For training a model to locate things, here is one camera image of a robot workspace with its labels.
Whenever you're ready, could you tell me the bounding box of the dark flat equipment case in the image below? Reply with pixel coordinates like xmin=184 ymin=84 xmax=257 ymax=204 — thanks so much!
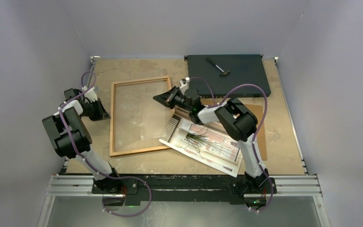
xmin=184 ymin=54 xmax=271 ymax=98

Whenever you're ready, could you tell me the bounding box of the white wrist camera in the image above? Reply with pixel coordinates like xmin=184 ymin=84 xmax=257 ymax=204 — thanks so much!
xmin=81 ymin=86 xmax=98 ymax=103
xmin=180 ymin=77 xmax=190 ymax=94

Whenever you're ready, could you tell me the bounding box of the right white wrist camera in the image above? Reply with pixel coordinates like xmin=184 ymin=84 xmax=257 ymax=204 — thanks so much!
xmin=180 ymin=77 xmax=190 ymax=94

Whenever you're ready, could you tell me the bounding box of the small black handled hammer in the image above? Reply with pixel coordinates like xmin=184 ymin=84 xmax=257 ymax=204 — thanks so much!
xmin=206 ymin=57 xmax=230 ymax=77

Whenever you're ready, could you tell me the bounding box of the glossy plant photo print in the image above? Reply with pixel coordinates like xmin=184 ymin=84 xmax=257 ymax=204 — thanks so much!
xmin=159 ymin=109 xmax=242 ymax=177

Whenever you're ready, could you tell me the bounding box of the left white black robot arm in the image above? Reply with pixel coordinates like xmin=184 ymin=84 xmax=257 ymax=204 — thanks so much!
xmin=42 ymin=87 xmax=123 ymax=193

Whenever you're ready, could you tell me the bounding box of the brown cardboard backing board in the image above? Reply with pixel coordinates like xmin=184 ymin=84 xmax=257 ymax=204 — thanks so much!
xmin=200 ymin=101 xmax=268 ymax=161

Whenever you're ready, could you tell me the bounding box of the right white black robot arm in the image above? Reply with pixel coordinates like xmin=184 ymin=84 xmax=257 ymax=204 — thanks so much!
xmin=153 ymin=87 xmax=271 ymax=192

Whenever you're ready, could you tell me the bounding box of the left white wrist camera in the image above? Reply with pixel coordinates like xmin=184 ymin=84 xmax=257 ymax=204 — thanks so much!
xmin=81 ymin=86 xmax=98 ymax=103

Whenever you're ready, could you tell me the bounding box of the purple cable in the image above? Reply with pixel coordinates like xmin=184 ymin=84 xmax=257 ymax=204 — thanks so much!
xmin=189 ymin=77 xmax=277 ymax=214
xmin=58 ymin=71 xmax=153 ymax=218

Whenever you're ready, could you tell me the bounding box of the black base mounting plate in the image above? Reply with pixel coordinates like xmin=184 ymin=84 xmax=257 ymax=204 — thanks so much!
xmin=92 ymin=174 xmax=277 ymax=206

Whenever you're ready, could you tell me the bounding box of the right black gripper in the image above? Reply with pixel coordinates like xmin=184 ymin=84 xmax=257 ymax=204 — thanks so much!
xmin=153 ymin=87 xmax=192 ymax=112

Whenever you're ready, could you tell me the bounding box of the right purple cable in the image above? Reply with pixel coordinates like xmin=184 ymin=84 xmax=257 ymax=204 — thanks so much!
xmin=189 ymin=77 xmax=277 ymax=214

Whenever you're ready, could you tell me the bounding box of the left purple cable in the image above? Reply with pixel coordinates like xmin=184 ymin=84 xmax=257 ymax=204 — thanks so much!
xmin=58 ymin=71 xmax=153 ymax=218

